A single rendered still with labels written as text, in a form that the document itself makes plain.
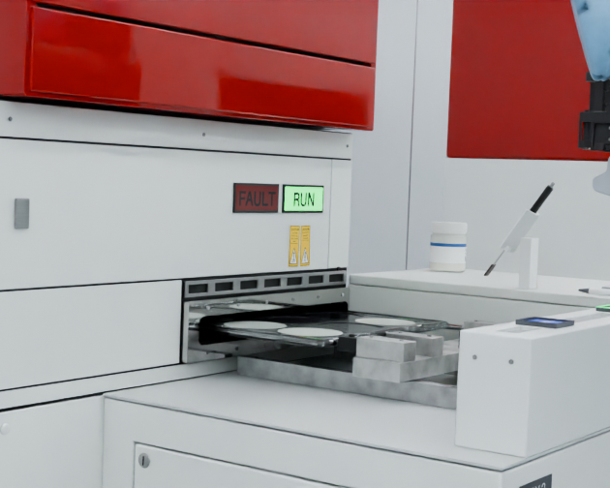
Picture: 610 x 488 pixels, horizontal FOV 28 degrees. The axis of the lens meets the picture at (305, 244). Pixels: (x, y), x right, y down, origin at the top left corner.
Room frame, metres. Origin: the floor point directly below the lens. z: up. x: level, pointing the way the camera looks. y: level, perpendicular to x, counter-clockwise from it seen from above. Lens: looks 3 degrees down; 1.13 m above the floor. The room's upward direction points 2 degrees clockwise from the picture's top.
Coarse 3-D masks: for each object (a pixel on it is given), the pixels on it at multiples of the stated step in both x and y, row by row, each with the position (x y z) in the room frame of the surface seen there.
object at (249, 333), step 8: (200, 328) 1.88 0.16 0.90; (208, 328) 1.87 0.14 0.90; (216, 328) 1.86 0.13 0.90; (224, 328) 1.85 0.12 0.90; (232, 328) 1.85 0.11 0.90; (240, 328) 1.84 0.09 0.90; (240, 336) 1.84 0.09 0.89; (248, 336) 1.83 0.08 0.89; (256, 336) 1.82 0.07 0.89; (264, 336) 1.81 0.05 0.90; (272, 336) 1.80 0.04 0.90; (280, 336) 1.79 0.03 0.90; (288, 336) 1.78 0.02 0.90; (296, 336) 1.78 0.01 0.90; (304, 336) 1.77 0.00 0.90; (296, 344) 1.77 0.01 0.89; (304, 344) 1.76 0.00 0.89; (312, 344) 1.76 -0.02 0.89
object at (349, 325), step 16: (240, 320) 1.96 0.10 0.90; (256, 320) 1.97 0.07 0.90; (272, 320) 1.99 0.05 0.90; (288, 320) 1.99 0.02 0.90; (304, 320) 2.00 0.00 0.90; (320, 320) 2.01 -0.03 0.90; (336, 320) 2.01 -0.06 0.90; (352, 320) 2.02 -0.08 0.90; (416, 320) 2.06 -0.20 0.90; (320, 336) 1.80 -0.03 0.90; (336, 336) 1.81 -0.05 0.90
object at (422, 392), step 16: (240, 368) 1.91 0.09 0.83; (256, 368) 1.89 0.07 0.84; (272, 368) 1.87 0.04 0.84; (288, 368) 1.85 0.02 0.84; (304, 368) 1.83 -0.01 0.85; (320, 368) 1.82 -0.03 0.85; (336, 368) 1.82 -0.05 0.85; (304, 384) 1.83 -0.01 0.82; (320, 384) 1.81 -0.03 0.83; (336, 384) 1.80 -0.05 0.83; (352, 384) 1.78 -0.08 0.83; (368, 384) 1.77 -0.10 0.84; (384, 384) 1.75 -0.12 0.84; (400, 384) 1.73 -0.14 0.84; (416, 384) 1.72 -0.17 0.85; (432, 384) 1.70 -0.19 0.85; (448, 384) 1.71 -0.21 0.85; (400, 400) 1.73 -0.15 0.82; (416, 400) 1.72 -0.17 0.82; (432, 400) 1.70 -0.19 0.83; (448, 400) 1.69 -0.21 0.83
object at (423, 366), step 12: (444, 348) 1.87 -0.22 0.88; (456, 348) 1.88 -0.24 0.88; (360, 360) 1.73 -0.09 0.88; (372, 360) 1.72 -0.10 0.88; (384, 360) 1.72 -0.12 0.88; (420, 360) 1.74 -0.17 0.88; (432, 360) 1.77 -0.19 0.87; (444, 360) 1.80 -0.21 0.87; (456, 360) 1.83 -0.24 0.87; (360, 372) 1.73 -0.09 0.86; (372, 372) 1.72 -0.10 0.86; (384, 372) 1.71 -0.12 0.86; (396, 372) 1.70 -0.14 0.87; (408, 372) 1.71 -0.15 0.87; (420, 372) 1.74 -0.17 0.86; (432, 372) 1.77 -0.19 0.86; (444, 372) 1.80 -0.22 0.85
